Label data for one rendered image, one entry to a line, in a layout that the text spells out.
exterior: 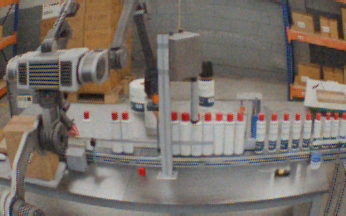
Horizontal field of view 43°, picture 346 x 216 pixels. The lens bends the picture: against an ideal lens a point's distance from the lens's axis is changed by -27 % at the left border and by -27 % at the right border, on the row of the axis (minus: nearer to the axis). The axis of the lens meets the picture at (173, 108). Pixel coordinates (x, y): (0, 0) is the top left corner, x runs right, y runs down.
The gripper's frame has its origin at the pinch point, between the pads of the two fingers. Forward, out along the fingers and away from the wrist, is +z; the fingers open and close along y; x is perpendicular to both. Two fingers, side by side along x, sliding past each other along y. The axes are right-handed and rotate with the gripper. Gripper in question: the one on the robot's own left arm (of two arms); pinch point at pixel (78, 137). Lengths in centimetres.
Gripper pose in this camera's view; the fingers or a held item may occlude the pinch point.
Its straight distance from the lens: 285.5
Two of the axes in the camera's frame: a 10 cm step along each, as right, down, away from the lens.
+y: 1.1, -3.4, 9.3
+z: 6.5, 7.3, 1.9
